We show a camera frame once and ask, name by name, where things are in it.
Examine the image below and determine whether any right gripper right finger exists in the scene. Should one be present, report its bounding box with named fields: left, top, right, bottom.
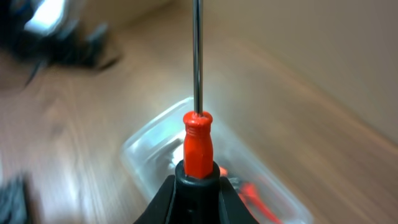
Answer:
left=219, top=177, right=259, bottom=224

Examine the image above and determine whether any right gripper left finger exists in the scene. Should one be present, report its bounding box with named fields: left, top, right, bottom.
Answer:
left=134, top=175, right=175, bottom=224

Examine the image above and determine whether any red black handled screwdriver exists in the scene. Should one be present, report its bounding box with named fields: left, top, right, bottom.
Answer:
left=175, top=0, right=220, bottom=223

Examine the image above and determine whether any clear plastic container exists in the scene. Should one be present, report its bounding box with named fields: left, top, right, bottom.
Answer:
left=122, top=97, right=313, bottom=224

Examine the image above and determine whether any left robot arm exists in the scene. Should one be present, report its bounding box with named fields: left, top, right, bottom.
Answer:
left=1, top=0, right=121, bottom=91

